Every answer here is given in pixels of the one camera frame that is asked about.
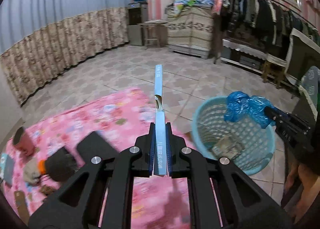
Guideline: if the light blue carton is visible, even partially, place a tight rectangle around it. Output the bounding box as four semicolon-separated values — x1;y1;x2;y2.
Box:
153;65;167;176

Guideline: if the clothes rack with dark clothes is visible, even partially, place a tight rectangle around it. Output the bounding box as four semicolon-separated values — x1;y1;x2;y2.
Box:
212;0;320;89

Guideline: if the light blue tissue box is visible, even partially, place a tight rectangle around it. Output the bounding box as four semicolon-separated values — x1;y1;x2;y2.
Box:
0;153;15;186

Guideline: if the blue plastic bag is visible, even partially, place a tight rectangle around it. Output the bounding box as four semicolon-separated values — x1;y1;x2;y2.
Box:
224;91;276;129

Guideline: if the beige folded cloth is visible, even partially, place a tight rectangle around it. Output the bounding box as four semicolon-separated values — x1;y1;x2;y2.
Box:
23;158;41;186

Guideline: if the light blue plastic basket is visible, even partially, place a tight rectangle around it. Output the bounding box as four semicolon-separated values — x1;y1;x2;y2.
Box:
191;96;275;176

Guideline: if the brown crumpled wrapper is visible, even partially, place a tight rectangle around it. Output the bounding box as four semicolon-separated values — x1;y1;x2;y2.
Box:
40;185;56;196

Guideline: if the paper trash in basket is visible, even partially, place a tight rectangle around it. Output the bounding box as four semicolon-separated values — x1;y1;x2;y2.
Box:
211;133;245;159

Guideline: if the floral beige curtain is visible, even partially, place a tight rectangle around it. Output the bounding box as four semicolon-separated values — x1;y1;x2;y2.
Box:
1;7;129;104

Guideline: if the grey water dispenser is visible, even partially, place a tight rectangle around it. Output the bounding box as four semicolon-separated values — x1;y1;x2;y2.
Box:
127;2;149;46

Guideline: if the black rectangular case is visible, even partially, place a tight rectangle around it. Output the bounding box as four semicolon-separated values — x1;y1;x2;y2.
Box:
76;131;119;163

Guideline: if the brown cartoon notebook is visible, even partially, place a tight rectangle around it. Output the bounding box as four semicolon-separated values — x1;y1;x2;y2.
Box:
14;191;30;225

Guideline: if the patterned cloth covered cabinet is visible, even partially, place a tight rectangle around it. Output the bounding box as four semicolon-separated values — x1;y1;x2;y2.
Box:
165;4;214;59

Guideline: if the pink metal mug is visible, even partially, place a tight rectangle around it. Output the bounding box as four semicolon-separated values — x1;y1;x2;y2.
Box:
12;126;35;157

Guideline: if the pink floral table cloth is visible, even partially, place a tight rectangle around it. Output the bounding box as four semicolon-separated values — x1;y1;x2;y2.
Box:
2;87;223;229

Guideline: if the small wooden stool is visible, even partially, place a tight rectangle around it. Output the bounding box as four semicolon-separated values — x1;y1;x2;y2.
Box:
139;20;168;49

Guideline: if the orange peel piece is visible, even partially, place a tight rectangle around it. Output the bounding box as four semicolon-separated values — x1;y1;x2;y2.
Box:
37;160;47;175

